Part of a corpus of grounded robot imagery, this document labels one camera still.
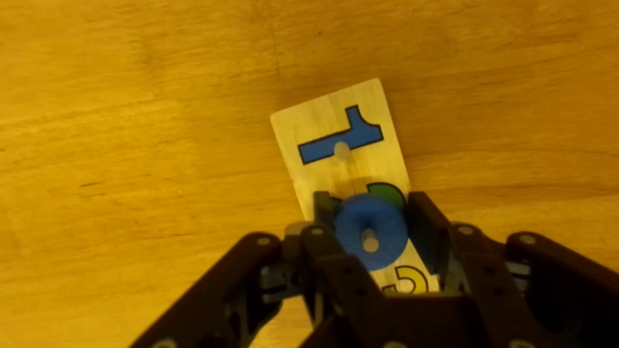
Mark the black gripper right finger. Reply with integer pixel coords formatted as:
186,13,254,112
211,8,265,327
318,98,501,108
407,191,619,348

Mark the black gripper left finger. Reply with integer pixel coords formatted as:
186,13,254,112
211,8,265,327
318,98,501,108
130,191,381,348

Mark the blue ring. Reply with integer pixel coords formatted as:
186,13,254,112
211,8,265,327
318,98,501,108
333,193,412,272

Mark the wooden peg platform board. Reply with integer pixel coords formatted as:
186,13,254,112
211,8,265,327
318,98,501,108
271,77,439,294

